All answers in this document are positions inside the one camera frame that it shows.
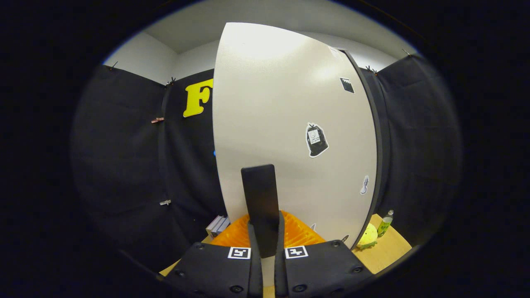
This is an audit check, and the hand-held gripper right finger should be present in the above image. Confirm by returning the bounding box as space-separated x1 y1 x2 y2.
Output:
274 210 375 298

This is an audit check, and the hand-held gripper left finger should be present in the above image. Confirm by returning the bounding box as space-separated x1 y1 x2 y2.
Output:
159 211 264 298

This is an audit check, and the black door handle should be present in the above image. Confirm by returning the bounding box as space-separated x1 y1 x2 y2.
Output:
241 164 280 259

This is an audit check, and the beige shoe cabinet door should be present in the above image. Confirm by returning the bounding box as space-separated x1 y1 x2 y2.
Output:
212 22 378 287

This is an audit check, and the white book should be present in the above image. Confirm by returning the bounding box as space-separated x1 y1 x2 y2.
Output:
206 214 224 238

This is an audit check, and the yellow plush toy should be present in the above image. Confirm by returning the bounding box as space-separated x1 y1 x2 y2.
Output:
357 223 378 250

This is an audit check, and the green drink bottle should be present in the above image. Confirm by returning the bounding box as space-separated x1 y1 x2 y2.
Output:
377 210 395 238

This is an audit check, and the black backdrop cloth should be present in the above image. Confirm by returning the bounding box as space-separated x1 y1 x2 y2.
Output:
70 54 463 274

